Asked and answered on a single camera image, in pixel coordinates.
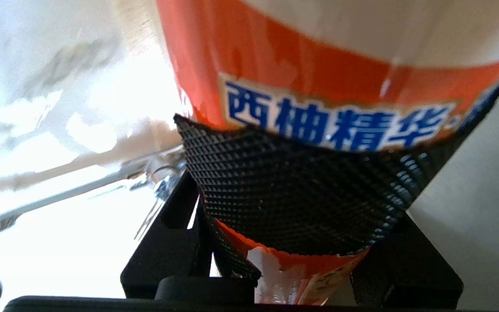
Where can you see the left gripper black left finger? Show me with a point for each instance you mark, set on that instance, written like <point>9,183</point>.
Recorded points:
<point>167,255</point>

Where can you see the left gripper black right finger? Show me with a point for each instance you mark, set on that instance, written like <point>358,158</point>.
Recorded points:
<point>297,195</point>

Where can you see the yellow-capped orange dish soap bottle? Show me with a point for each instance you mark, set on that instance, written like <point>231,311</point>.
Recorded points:
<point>319,60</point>

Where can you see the chrome gooseneck faucet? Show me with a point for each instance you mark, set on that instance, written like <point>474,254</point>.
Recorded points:
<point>163,173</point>

